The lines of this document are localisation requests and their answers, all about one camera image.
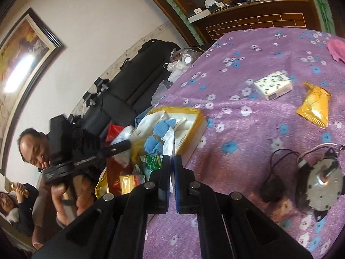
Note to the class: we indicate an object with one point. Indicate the white plastic bag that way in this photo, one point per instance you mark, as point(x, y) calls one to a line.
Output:
point(121, 137)

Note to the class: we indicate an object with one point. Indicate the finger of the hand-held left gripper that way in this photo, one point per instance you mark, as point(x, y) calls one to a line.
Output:
point(116, 149)

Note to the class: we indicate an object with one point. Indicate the pink cloth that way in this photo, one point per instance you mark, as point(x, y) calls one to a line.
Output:
point(337, 50)

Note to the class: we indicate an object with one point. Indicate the red gold foil bag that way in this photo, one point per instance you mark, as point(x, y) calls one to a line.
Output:
point(114, 174)

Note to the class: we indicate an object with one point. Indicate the gold item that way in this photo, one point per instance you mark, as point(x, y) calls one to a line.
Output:
point(18, 189)

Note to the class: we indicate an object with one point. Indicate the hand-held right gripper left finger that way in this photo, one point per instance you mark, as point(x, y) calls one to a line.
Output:
point(164, 186)

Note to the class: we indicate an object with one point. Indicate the framed painting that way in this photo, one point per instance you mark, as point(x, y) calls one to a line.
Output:
point(24, 67)

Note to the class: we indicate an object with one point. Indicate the flat white box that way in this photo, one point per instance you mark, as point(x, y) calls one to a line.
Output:
point(200, 16)

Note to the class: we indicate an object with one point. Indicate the clear plastic bag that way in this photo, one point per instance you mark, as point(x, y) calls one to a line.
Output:
point(159, 94)

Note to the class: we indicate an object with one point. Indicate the white fluffy cloth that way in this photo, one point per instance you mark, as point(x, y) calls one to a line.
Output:
point(149, 122)

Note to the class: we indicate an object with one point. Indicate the round metal motor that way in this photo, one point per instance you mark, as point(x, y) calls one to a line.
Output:
point(319, 180)

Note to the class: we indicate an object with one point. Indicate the white can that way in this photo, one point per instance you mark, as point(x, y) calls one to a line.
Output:
point(186, 58)

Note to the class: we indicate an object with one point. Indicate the gold snack packet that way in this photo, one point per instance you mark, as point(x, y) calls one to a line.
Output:
point(315, 106)

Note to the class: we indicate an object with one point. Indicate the wooden cabinet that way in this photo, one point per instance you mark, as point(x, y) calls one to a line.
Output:
point(256, 23)

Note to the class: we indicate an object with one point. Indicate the black sofa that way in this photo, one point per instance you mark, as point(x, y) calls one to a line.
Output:
point(129, 86)

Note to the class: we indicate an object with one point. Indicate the white tissue pack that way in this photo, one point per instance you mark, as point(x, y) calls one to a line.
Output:
point(273, 84)

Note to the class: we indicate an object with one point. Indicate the person's left hand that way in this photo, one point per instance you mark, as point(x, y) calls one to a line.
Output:
point(82, 194)

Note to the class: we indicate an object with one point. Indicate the black power adapter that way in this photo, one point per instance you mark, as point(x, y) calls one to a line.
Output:
point(273, 187)

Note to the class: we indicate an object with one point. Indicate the white plastic bags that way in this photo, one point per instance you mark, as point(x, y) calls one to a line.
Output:
point(180, 64)

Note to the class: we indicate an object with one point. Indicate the yellow cardboard box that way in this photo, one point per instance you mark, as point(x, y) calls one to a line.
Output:
point(192, 132)

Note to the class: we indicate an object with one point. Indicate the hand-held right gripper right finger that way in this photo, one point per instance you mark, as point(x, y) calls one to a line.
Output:
point(179, 188)

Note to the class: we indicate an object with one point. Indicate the person's head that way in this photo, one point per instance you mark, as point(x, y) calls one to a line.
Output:
point(32, 148)

